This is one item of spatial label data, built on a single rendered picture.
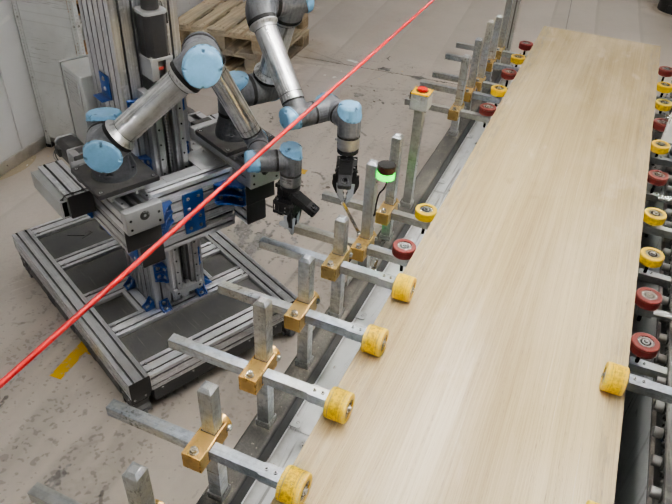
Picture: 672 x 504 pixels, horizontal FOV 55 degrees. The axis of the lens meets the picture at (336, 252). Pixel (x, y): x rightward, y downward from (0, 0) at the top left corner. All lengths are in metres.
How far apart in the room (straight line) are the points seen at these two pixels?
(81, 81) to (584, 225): 1.92
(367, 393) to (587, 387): 0.60
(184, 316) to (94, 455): 0.67
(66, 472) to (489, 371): 1.69
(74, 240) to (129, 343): 0.83
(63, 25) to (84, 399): 2.29
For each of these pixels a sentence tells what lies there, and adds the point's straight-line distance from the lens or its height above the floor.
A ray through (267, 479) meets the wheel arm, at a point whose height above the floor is 0.96.
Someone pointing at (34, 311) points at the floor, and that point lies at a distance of 3.50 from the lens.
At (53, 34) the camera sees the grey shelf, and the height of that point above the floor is 0.81.
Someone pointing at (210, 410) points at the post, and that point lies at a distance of 1.51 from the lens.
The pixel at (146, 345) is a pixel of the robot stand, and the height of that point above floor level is 0.21.
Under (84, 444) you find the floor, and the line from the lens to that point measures 2.88.
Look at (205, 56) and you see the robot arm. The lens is 1.99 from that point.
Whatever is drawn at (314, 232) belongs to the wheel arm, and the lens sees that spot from 2.33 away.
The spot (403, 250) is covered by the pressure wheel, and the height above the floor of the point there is 0.91.
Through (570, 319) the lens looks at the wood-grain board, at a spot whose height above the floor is 0.90.
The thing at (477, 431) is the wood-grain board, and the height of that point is 0.90.
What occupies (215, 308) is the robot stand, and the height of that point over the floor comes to 0.21.
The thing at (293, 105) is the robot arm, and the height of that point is 1.35.
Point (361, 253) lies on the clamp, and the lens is 2.25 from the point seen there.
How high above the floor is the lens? 2.23
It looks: 37 degrees down
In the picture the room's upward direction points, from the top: 3 degrees clockwise
